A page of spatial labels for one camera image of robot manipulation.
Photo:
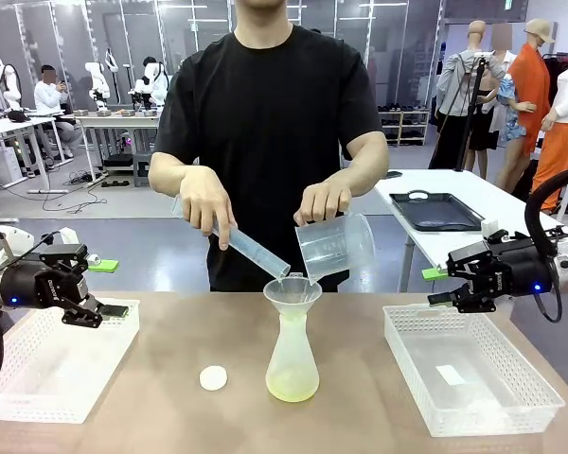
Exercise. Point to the translucent white conical flask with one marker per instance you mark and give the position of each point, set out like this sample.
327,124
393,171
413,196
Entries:
291,369

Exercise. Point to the figure in blue floral dress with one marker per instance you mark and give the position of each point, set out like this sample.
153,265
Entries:
511,118

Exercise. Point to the translucent plastic funnel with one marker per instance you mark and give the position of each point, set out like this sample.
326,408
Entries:
284,293

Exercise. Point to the tan mannequin in black skirt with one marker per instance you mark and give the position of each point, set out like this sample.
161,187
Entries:
483,127

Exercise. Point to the seated person in white shirt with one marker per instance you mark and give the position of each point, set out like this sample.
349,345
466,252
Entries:
47,99

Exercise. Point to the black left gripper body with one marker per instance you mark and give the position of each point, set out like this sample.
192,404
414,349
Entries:
28,286

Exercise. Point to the person's right hand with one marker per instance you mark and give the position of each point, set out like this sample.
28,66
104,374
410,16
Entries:
206,198

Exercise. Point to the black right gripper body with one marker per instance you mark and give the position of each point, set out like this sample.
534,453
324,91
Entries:
520,272

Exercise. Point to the clear plastic measuring cup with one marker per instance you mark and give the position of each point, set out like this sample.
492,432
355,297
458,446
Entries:
331,250

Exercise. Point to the white desk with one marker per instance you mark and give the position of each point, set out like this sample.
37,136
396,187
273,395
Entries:
113,118
14,125

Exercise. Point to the person's left forearm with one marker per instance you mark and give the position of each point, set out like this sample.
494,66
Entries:
369,161

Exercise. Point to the clear graduated cylinder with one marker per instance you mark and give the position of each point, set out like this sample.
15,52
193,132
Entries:
255,250

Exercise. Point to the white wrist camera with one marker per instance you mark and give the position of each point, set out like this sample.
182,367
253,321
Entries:
491,229
68,235

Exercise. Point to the person's left hand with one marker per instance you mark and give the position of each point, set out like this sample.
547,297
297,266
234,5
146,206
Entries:
324,201

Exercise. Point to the person's right forearm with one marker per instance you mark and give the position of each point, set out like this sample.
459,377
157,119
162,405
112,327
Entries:
165,172

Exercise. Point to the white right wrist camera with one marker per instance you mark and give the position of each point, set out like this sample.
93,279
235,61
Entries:
491,229

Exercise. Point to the mannequin in grey shirt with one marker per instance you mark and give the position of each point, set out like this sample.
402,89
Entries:
459,85

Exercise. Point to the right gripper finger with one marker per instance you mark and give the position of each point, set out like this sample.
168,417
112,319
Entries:
468,262
473,298

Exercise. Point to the white table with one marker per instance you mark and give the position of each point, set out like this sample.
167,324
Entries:
502,203

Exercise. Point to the white humanoid robot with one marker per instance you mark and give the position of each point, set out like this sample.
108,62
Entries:
154,82
7,85
98,80

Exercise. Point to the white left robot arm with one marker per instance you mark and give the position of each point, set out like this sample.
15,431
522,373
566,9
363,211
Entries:
9,241

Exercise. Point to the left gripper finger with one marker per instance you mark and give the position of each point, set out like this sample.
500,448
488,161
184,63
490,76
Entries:
66,257
85,312

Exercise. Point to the mannequin in orange dress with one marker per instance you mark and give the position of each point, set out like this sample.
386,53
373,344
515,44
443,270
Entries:
530,85

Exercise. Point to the mannequin in orange trousers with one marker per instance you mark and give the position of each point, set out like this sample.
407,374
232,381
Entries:
558,151

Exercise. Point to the white round lid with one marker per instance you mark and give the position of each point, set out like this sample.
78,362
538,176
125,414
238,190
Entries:
213,378

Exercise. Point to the shoe rack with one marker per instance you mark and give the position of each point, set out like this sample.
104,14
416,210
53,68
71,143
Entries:
402,127

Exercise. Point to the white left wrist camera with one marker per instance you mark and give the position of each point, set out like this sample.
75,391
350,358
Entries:
68,235

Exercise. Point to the person in black T-shirt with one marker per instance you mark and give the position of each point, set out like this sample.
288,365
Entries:
265,118

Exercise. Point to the black tripod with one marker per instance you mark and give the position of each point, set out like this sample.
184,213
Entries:
473,94

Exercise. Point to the white perforated plastic basket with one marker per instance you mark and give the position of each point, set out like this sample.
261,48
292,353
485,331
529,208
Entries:
28,406
492,418

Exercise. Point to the black plastic tray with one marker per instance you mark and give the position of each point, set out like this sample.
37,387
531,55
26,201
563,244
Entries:
435,213

